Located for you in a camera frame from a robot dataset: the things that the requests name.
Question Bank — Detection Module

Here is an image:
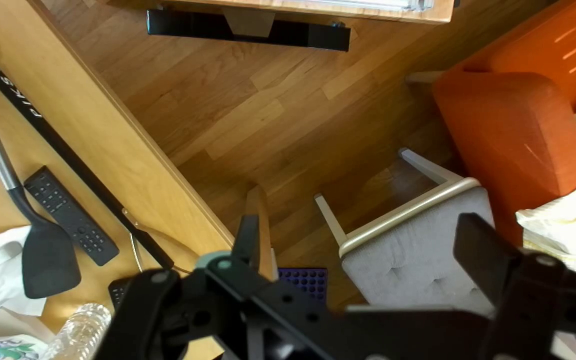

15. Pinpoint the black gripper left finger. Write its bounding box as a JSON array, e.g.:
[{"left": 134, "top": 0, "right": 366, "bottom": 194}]
[{"left": 230, "top": 213, "right": 261, "bottom": 272}]

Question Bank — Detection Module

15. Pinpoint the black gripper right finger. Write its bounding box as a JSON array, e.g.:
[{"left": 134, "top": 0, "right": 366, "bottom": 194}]
[{"left": 452, "top": 213, "right": 526, "bottom": 302}]

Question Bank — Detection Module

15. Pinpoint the white chair grey cushion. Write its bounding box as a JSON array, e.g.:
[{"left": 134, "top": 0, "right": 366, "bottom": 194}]
[{"left": 313, "top": 146, "right": 503, "bottom": 319}]

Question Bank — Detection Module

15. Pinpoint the purple grid pad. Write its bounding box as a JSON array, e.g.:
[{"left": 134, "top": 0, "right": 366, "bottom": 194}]
[{"left": 278, "top": 266, "right": 329, "bottom": 309}]

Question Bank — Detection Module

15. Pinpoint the beige cloth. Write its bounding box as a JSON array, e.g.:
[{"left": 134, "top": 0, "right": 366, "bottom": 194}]
[{"left": 514, "top": 171, "right": 576, "bottom": 276}]

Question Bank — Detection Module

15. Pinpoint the orange sofa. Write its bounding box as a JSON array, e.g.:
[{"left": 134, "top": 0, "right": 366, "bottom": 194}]
[{"left": 432, "top": 0, "right": 576, "bottom": 249}]

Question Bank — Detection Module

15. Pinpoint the black remote control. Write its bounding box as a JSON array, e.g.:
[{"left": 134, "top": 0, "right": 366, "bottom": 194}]
[{"left": 21, "top": 166, "right": 120, "bottom": 268}]

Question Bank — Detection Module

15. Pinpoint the long black tripod pole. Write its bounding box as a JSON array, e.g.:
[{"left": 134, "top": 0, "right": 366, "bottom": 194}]
[{"left": 0, "top": 37, "right": 176, "bottom": 272}]

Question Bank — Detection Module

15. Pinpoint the white printed cardboard box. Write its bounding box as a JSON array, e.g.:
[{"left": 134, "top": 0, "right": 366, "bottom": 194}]
[{"left": 0, "top": 333, "right": 54, "bottom": 360}]

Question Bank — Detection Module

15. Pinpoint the thin white cable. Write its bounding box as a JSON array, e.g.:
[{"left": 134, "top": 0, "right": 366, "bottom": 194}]
[{"left": 123, "top": 213, "right": 149, "bottom": 276}]

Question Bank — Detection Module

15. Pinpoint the black spatula silver handle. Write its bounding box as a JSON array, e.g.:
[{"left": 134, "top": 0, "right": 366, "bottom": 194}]
[{"left": 0, "top": 85, "right": 81, "bottom": 301}]

